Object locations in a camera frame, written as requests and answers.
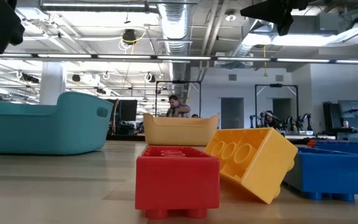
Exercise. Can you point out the orange plastic bin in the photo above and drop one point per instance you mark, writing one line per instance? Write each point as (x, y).
(172, 132)

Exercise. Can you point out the gray monitor on arm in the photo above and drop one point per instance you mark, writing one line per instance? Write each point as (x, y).
(353, 107)

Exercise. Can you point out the black monitor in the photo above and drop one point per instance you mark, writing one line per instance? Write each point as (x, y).
(128, 110)

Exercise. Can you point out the black cabinet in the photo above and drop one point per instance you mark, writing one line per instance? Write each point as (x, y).
(329, 116)

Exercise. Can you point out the yellow toy brick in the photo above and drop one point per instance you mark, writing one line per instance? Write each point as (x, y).
(259, 174)

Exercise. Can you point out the silver ribbed ventilation duct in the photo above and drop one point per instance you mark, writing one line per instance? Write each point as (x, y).
(176, 28)

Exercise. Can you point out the white building column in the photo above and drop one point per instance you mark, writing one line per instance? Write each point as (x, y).
(52, 84)

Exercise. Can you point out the gray door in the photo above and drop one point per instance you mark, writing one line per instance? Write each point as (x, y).
(232, 112)
(283, 105)

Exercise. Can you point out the yellow hanging pendant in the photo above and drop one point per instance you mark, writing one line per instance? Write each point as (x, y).
(265, 74)

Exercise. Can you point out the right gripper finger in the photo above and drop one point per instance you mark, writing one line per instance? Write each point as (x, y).
(283, 21)
(278, 5)

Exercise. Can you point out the person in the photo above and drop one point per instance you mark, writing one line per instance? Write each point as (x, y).
(194, 116)
(269, 119)
(177, 109)

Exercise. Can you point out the blue toy brick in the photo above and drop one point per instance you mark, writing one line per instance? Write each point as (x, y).
(342, 147)
(331, 174)

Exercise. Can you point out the silver smooth ventilation duct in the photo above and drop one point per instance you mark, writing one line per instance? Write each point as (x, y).
(244, 49)

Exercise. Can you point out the black background robot arm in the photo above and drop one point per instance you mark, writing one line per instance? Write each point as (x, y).
(308, 123)

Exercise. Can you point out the long linear ceiling light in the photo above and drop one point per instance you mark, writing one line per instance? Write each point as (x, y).
(64, 56)

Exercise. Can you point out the light teal plastic bin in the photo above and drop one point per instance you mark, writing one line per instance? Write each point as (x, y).
(42, 133)

